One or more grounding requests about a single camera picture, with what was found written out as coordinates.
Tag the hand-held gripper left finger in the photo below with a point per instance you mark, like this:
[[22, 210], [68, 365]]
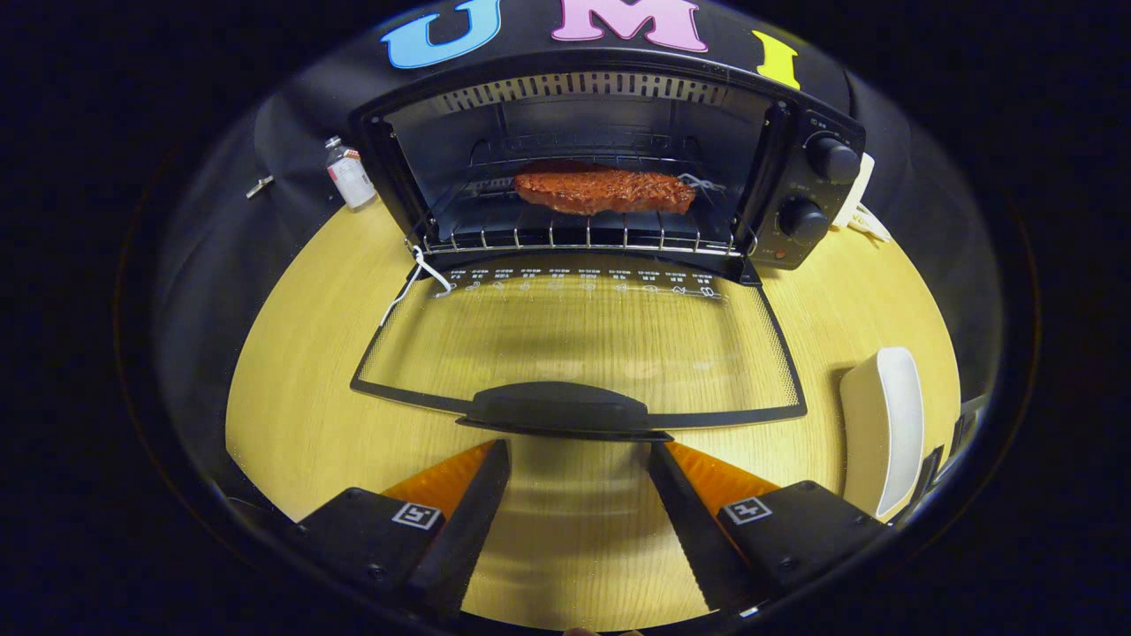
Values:
[[464, 534]]

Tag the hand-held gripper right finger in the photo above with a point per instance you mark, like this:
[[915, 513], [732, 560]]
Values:
[[698, 534]]

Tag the brown grilled steak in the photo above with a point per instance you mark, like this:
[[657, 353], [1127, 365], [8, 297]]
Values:
[[601, 190]]

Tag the black toaster oven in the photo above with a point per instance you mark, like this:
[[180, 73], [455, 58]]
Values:
[[831, 159]]

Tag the white slot toaster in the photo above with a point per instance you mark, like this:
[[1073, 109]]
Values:
[[861, 190]]

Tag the white ribbed tray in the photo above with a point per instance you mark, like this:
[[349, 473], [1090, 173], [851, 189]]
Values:
[[884, 424]]

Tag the dark chair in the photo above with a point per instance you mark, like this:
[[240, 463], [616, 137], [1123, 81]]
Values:
[[929, 477]]

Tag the white divided bean dish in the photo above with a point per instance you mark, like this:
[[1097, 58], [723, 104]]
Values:
[[870, 225]]

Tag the small clear bottle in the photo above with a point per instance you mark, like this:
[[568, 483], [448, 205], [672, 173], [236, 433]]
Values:
[[351, 177]]

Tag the black backdrop cloth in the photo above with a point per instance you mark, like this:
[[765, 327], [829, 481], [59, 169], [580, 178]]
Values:
[[212, 221]]

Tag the metal binder clip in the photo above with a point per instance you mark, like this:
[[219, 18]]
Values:
[[259, 186]]

